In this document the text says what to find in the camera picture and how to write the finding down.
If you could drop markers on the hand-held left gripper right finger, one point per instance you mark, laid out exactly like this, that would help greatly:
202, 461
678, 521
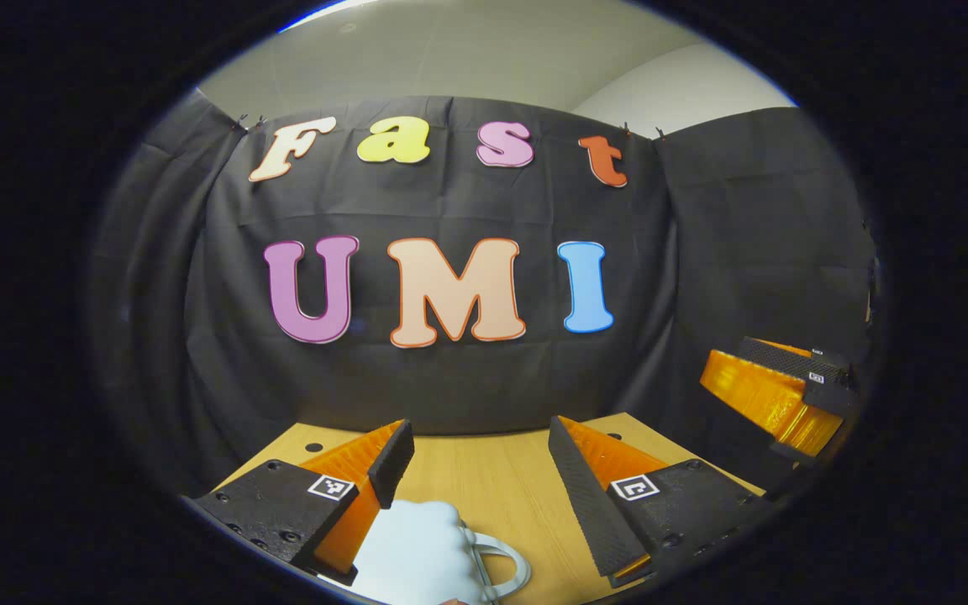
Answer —
581, 496

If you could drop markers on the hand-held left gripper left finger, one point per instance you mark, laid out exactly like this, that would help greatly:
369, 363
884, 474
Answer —
391, 466

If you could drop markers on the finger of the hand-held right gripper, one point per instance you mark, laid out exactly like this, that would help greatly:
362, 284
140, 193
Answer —
778, 351

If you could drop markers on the light blue suitcase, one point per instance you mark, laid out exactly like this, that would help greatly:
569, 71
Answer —
417, 550

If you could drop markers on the black backdrop cloth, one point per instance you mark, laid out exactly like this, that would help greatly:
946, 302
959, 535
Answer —
450, 210

